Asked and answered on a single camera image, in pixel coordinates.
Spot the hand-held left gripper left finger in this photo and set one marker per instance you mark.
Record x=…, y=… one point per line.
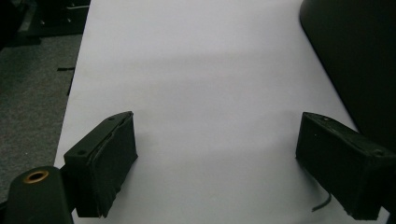
x=102, y=165

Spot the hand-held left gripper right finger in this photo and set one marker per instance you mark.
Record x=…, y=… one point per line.
x=339, y=161

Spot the black tape strip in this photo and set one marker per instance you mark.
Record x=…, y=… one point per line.
x=65, y=68

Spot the large black rounded object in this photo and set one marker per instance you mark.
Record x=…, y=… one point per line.
x=361, y=59

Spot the dark equipment stand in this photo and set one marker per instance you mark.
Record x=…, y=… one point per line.
x=53, y=17

